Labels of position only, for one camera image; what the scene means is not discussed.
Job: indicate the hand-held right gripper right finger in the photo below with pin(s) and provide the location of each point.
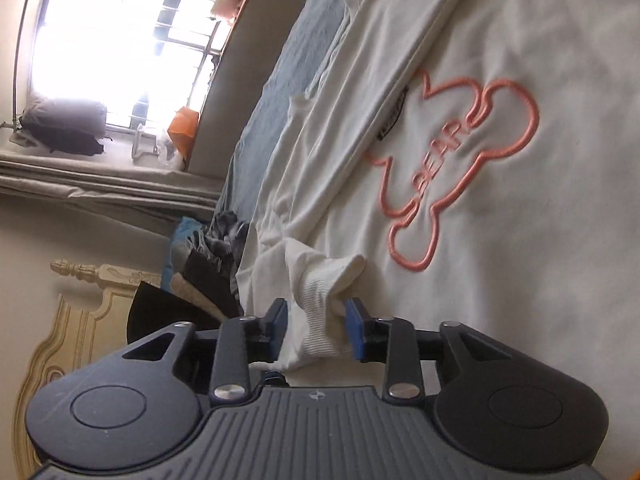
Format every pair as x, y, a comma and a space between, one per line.
354, 327

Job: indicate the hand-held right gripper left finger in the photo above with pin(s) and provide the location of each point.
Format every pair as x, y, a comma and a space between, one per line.
280, 325

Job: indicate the white sweatshirt with pink outline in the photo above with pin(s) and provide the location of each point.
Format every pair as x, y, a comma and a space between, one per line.
500, 235

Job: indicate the beige cloth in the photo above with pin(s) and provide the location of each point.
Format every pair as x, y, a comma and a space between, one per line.
192, 292

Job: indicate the grey plaid cloth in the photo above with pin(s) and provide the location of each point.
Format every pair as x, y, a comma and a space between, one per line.
230, 232

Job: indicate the blue cloth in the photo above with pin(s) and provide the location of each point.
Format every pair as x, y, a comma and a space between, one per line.
182, 240

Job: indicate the black garment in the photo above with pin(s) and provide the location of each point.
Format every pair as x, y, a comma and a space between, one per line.
150, 310

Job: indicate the cream carved headboard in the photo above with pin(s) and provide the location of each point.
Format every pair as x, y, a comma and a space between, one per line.
65, 335

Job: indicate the orange bag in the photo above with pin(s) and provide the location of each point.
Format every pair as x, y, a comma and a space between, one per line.
182, 130

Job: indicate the beige curtain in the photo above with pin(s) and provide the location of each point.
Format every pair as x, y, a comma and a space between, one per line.
100, 180

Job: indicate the pink pot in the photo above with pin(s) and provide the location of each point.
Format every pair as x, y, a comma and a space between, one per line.
225, 5

